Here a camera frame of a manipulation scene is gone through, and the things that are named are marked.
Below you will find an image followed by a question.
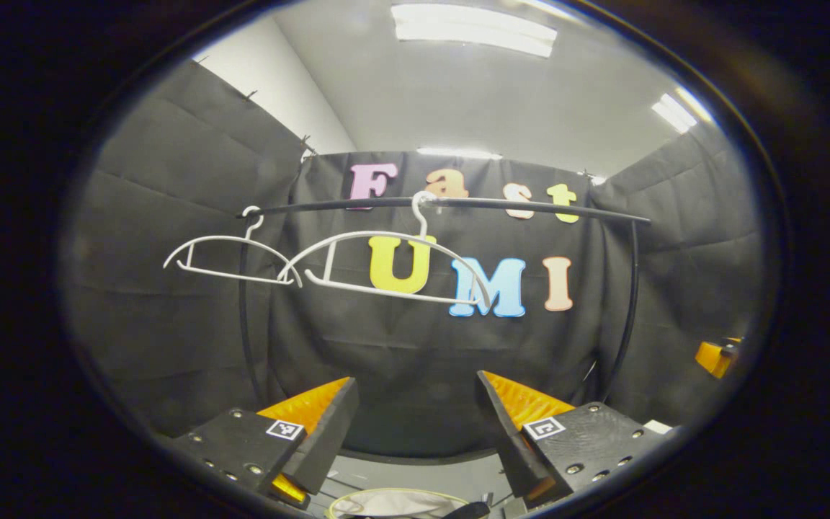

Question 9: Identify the black metal clothes rack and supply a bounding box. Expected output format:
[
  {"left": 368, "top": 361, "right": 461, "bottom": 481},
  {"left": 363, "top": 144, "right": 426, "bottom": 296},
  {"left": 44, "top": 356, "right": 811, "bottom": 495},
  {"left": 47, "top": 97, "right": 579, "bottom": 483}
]
[{"left": 237, "top": 196, "right": 652, "bottom": 404}]

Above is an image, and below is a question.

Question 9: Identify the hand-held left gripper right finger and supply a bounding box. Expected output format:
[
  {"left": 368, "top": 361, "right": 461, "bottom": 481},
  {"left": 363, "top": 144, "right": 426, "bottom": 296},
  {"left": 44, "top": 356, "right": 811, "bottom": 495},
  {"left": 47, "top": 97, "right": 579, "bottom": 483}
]
[{"left": 476, "top": 369, "right": 668, "bottom": 507}]

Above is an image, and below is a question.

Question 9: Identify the black backdrop cloth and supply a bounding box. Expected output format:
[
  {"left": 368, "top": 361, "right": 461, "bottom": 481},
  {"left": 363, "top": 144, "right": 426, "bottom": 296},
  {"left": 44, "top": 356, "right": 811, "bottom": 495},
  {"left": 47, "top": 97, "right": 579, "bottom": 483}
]
[{"left": 62, "top": 58, "right": 765, "bottom": 458}]

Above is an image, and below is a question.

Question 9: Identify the beige laundry hamper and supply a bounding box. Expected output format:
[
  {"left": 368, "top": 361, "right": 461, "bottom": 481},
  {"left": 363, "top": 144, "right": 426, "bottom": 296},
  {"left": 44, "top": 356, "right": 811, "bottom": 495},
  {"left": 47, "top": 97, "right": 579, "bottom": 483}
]
[{"left": 325, "top": 488, "right": 491, "bottom": 519}]

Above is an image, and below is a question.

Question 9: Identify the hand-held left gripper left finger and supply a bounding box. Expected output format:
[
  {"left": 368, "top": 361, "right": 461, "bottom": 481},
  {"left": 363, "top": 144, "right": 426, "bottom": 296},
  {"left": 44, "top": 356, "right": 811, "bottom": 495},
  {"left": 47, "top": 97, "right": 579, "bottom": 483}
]
[{"left": 170, "top": 375, "right": 360, "bottom": 505}]

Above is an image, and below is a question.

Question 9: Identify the white plastic clothes hanger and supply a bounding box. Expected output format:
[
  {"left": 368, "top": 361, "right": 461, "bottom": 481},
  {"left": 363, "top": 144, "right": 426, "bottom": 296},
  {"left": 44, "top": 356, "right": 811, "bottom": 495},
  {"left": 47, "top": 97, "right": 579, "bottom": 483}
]
[
  {"left": 163, "top": 205, "right": 304, "bottom": 288},
  {"left": 277, "top": 191, "right": 494, "bottom": 309}
]

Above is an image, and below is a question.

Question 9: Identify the large ceiling light panel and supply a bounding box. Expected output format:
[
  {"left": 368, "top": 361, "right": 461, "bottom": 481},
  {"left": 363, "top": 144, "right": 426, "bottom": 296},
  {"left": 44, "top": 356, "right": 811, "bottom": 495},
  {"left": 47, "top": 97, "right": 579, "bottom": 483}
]
[{"left": 391, "top": 4, "right": 558, "bottom": 58}]

